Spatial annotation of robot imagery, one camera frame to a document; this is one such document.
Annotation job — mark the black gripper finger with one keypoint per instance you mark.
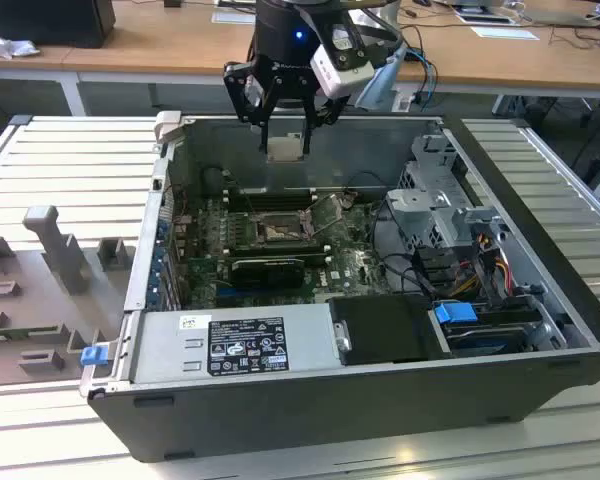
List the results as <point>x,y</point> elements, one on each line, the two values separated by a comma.
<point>325,112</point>
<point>245,95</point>

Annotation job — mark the silver square CPU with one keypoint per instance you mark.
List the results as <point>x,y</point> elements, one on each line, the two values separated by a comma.
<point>285,150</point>

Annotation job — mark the black RAM slot row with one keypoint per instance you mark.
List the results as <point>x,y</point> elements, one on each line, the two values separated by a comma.
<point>280,251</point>
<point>270,199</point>

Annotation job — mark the CPU socket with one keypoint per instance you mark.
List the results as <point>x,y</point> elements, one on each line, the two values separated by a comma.
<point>280,229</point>

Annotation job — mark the wooden desk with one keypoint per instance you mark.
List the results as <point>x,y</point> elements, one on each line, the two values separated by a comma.
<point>180,45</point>

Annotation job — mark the silver metal drive cage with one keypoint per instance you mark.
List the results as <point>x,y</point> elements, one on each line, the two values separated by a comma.
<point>415,205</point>

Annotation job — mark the green motherboard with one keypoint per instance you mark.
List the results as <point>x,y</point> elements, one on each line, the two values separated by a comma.
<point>350,260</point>

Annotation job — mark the black expansion card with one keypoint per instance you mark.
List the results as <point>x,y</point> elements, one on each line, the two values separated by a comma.
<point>265,272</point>

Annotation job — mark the white paper sheet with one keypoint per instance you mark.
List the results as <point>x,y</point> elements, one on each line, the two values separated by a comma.
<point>505,33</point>

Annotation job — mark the black computer tower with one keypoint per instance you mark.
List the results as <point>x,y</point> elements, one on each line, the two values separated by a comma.
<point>45,20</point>

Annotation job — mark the black plastic air shroud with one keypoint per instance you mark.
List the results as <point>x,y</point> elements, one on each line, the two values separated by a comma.
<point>385,330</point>

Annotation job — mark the blue disk carrier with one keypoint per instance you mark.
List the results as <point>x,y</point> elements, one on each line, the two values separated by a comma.
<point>455,314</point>

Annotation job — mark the crumpled white paper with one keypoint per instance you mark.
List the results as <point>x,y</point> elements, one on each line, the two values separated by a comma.
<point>10,46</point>

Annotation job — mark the grey power supply unit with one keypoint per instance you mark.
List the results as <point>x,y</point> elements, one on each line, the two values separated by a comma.
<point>160,345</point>

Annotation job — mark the grey parts rack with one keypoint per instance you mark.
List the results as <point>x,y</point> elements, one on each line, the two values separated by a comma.
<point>40,300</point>

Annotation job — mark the blue plastic case latch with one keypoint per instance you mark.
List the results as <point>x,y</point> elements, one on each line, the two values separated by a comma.
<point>94,356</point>

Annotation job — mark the black open PC case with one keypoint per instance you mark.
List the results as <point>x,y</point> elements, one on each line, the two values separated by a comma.
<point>280,420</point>

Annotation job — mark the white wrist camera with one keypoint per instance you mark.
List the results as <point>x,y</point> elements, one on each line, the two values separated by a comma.
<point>340,80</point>

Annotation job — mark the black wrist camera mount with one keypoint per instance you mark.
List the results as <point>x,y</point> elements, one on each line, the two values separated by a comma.
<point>346,45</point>

